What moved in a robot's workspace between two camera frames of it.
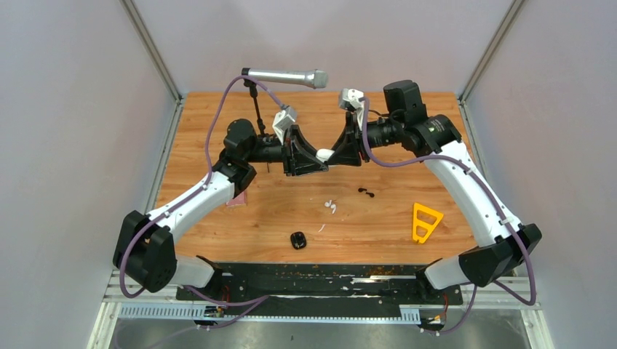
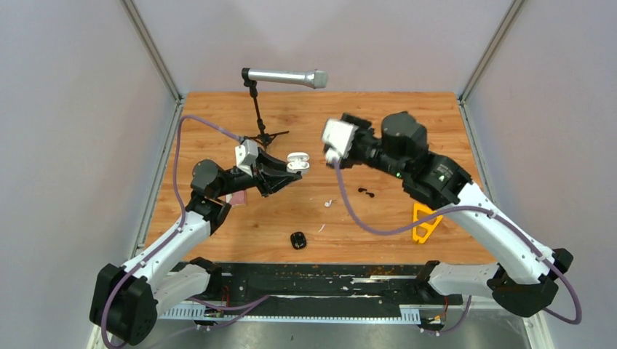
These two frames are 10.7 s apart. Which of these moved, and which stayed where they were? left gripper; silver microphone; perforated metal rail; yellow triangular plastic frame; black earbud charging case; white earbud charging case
Moved: left gripper; white earbud charging case
Stayed: yellow triangular plastic frame; black earbud charging case; perforated metal rail; silver microphone
